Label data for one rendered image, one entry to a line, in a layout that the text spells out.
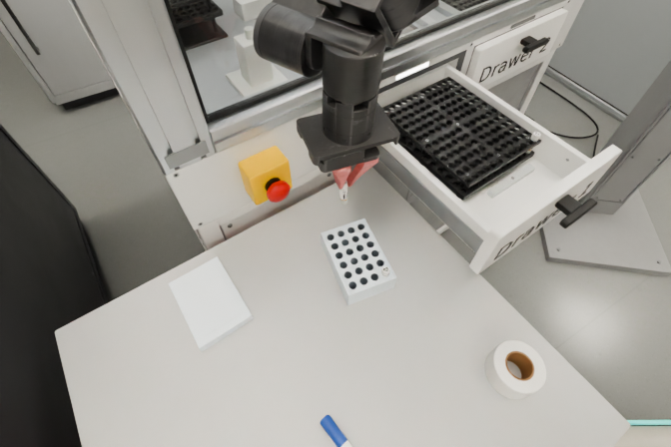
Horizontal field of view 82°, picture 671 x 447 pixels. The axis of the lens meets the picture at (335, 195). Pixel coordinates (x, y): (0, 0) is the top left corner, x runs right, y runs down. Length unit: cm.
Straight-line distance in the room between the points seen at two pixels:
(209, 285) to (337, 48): 45
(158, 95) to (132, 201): 143
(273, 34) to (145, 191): 160
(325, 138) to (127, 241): 146
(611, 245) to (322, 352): 146
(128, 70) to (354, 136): 27
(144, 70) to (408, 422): 56
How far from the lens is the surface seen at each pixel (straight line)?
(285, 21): 40
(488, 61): 93
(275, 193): 61
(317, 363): 62
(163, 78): 52
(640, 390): 170
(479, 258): 61
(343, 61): 35
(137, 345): 70
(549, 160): 80
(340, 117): 39
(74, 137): 238
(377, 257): 65
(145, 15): 49
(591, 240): 186
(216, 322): 65
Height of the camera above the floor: 136
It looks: 52 degrees down
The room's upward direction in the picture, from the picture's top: straight up
